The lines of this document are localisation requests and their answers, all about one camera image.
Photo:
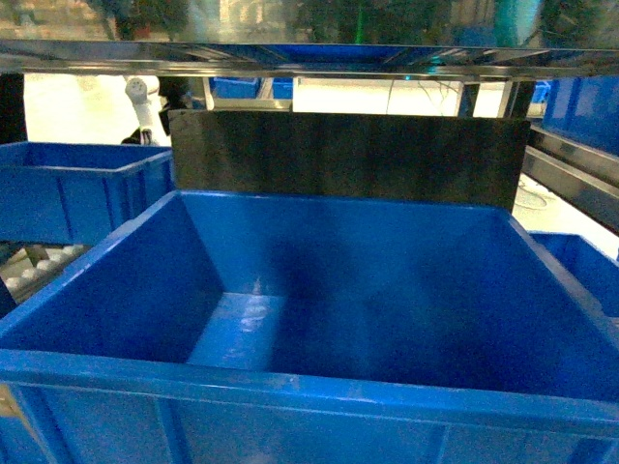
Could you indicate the blue target bin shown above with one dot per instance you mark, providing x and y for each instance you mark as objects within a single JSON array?
[{"x": 229, "y": 328}]

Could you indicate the blue neighbour bin left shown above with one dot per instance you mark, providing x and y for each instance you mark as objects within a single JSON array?
[{"x": 64, "y": 194}]

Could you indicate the black back panel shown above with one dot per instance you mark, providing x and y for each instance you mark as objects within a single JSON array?
[{"x": 420, "y": 158}]

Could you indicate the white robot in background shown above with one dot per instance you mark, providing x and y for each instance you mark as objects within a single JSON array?
[{"x": 143, "y": 92}]

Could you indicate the stainless steel shelf rail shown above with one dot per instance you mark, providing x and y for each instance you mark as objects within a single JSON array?
[{"x": 319, "y": 60}]

